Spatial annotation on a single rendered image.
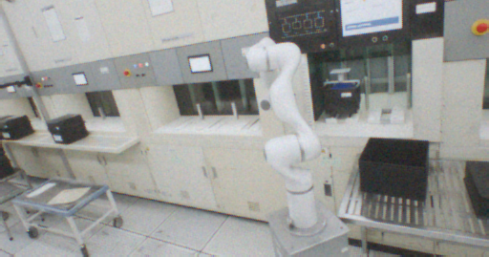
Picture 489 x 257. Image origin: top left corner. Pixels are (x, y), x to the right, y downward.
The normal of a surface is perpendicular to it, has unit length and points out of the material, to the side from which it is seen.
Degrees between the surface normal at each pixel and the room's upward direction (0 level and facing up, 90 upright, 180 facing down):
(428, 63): 90
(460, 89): 90
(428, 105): 90
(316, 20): 90
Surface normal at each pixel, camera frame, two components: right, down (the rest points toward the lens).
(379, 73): -0.47, 0.37
